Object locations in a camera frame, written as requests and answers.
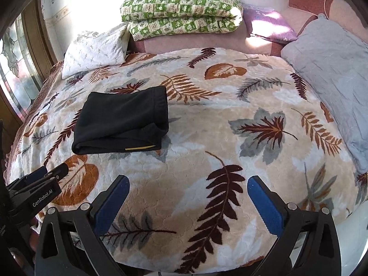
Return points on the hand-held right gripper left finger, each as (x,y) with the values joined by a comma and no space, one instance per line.
(110,204)

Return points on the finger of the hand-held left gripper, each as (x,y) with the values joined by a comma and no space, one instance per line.
(36,174)
(61,170)

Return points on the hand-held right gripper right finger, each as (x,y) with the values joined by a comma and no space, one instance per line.
(264,204)

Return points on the black pants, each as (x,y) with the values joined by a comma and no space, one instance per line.
(115,115)

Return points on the leaf-print plush blanket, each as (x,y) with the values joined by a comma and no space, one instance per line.
(201,138)

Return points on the white patterned pillow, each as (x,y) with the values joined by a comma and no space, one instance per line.
(95,49)

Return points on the grey quilted pillow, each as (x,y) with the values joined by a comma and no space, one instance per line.
(330,63)

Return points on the purple pillow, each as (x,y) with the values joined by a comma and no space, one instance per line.
(276,34)

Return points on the pink bed sheet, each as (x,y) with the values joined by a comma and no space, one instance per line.
(201,41)

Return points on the green patterned folded quilt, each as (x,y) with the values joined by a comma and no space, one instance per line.
(178,8)

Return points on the wooden window frame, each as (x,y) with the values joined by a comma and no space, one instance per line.
(37,34)

